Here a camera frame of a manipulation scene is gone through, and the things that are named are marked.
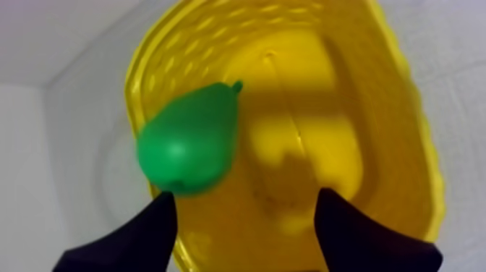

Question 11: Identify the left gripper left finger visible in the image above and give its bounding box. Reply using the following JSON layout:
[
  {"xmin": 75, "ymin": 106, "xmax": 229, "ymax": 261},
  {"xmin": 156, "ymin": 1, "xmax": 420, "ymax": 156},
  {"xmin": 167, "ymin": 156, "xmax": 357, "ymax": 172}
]
[{"xmin": 52, "ymin": 190, "xmax": 179, "ymax": 272}]

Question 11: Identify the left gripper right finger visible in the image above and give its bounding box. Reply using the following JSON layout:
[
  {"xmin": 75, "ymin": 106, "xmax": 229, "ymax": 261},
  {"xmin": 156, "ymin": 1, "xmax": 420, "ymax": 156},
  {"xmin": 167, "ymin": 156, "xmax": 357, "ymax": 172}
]
[{"xmin": 313, "ymin": 187, "xmax": 444, "ymax": 272}]

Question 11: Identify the green toy pear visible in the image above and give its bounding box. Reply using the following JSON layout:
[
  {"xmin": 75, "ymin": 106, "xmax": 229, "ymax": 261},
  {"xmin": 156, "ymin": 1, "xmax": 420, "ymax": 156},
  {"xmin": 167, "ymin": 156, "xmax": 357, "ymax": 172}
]
[{"xmin": 136, "ymin": 80, "xmax": 244, "ymax": 197}]

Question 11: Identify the yellow plastic basket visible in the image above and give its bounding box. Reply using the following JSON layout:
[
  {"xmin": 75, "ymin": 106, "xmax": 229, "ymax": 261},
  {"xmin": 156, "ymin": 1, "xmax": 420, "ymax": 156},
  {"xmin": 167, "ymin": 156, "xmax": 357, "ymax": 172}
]
[{"xmin": 124, "ymin": 0, "xmax": 447, "ymax": 272}]

